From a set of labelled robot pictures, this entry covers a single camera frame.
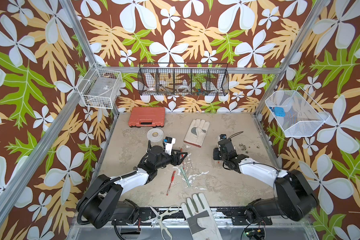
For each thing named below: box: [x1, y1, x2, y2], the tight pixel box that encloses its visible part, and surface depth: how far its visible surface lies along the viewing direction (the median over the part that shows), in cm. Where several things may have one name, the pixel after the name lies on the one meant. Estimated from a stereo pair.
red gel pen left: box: [166, 170, 177, 196], surface depth 88 cm
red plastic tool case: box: [128, 106, 166, 128], surface depth 114 cm
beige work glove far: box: [183, 118, 210, 148], surface depth 110 cm
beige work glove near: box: [181, 193, 223, 240], surface depth 75 cm
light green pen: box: [180, 166, 191, 188], surface depth 90 cm
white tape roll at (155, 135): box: [146, 128, 164, 143], surface depth 110 cm
